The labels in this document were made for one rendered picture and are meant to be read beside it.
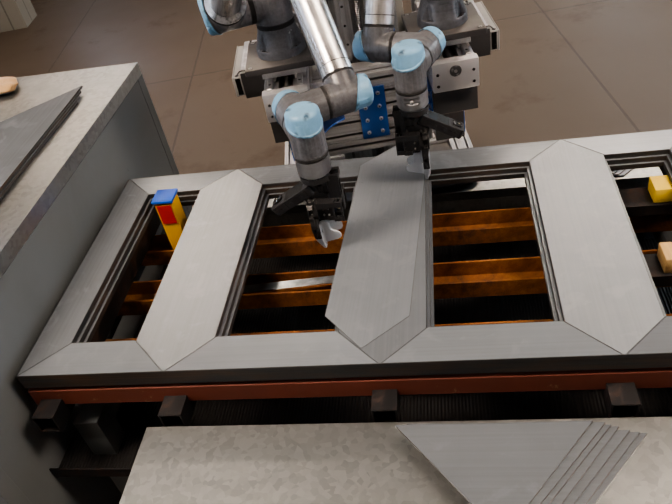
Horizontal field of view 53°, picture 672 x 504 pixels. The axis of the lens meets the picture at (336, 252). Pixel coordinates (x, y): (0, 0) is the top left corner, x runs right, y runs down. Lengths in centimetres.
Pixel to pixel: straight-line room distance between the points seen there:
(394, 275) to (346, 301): 12
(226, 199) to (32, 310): 56
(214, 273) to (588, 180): 92
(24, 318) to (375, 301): 80
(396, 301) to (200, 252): 53
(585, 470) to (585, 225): 57
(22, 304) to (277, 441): 67
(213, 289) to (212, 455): 39
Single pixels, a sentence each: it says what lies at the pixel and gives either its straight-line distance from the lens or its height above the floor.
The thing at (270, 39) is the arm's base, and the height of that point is 110.
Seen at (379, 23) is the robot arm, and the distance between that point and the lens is 172.
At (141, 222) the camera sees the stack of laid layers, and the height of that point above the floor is 84.
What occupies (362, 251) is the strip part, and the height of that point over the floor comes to 85.
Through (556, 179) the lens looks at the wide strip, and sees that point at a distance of 174.
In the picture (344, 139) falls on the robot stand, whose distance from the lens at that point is 223.
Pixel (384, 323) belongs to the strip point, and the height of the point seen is 85.
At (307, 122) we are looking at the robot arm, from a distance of 138.
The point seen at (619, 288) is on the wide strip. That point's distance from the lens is 146.
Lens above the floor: 185
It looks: 39 degrees down
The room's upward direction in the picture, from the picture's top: 12 degrees counter-clockwise
